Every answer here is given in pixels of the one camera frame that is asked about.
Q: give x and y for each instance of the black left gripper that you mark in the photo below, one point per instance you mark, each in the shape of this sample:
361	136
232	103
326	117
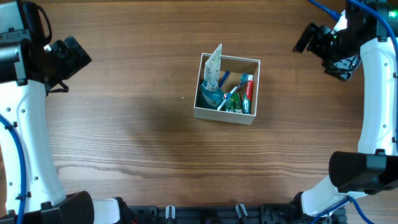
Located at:
74	55

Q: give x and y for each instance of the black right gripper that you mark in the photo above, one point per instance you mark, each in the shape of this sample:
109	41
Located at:
341	69

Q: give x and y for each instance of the blue white toothbrush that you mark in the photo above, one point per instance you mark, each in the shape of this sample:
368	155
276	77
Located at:
243	79

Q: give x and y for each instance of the teal toothpaste tube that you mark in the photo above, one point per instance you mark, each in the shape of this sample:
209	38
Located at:
248	95

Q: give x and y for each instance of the blue disposable razor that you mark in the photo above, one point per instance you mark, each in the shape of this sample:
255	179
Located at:
224	78

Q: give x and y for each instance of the white cardboard box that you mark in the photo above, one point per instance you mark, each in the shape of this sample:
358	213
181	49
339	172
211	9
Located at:
236	66

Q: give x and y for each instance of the green white soap box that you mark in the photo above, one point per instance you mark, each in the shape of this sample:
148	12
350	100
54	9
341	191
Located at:
233	104

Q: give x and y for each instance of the white floral lotion tube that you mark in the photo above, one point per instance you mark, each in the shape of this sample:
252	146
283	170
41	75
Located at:
213	64

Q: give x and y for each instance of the blue mouthwash bottle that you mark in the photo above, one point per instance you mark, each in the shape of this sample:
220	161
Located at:
211	94

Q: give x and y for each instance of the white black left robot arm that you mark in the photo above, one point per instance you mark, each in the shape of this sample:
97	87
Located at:
32	66

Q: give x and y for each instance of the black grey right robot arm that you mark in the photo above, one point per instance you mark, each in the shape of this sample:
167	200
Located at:
365	35

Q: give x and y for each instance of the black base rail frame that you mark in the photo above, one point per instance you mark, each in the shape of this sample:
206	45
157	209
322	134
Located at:
261	214

